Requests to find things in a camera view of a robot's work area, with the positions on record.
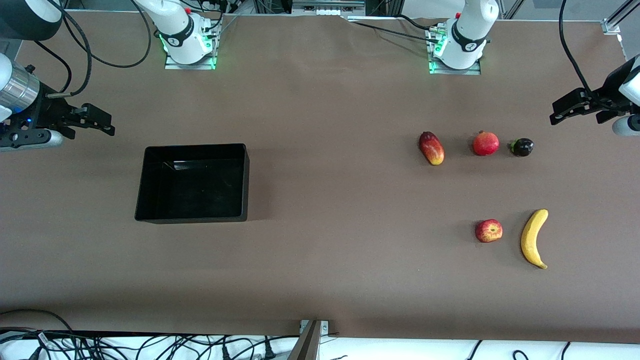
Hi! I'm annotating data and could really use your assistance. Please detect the black plastic box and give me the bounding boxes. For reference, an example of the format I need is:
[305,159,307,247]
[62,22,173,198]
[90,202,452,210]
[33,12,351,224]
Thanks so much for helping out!
[134,143,250,224]

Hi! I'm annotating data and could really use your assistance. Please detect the yellow banana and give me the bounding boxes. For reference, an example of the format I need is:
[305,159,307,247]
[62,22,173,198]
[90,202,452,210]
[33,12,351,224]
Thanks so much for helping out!
[520,208,550,270]

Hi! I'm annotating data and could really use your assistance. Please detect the red apple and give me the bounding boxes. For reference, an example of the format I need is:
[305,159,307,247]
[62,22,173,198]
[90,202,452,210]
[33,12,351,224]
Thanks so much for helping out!
[475,218,504,244]

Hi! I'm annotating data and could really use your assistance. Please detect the dark purple mangosteen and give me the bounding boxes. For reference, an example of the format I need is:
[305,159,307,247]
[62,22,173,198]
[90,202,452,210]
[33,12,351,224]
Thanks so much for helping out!
[508,138,535,158]

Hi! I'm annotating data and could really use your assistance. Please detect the red pomegranate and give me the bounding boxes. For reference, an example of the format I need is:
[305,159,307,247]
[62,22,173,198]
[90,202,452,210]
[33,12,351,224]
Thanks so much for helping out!
[472,130,500,157]

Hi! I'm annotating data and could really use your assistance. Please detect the red yellow mango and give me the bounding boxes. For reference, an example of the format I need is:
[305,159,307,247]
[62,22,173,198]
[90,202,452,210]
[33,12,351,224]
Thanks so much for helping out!
[418,131,445,166]

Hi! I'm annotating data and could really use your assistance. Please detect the brown table cover mat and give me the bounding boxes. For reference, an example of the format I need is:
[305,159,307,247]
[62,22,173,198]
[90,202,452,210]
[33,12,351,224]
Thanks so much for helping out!
[0,11,640,346]

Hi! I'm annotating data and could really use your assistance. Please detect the white power strip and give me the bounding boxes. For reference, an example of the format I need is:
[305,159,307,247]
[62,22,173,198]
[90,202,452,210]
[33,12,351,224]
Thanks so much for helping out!
[292,0,367,17]

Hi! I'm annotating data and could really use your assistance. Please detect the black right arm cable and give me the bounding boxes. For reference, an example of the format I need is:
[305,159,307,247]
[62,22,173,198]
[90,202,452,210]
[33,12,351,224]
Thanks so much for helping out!
[30,0,153,99]

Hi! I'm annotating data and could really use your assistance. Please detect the aluminium frame profile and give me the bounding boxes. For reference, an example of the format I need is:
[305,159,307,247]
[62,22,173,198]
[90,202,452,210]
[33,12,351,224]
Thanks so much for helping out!
[602,0,640,37]

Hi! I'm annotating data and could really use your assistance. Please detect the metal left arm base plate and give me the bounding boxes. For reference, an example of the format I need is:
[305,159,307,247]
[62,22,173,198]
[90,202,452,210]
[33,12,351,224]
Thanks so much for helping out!
[426,26,482,76]

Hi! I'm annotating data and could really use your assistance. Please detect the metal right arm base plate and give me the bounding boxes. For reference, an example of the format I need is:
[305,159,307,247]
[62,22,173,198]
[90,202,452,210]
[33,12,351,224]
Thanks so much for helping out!
[164,21,218,70]

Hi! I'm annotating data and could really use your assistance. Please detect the short black table cable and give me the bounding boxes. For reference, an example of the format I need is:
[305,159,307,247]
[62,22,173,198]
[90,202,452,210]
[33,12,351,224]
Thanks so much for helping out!
[396,14,447,32]

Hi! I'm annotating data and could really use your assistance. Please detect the arched black floor cable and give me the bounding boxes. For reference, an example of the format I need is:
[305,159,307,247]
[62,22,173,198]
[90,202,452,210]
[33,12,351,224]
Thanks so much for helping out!
[0,308,76,336]

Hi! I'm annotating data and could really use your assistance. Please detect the long black table cable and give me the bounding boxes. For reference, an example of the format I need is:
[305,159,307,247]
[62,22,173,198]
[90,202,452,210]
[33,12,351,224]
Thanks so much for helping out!
[349,20,437,43]

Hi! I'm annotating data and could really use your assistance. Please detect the metal table edge bracket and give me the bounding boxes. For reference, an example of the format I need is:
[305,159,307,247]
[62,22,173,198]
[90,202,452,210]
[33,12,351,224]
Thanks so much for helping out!
[287,319,331,360]

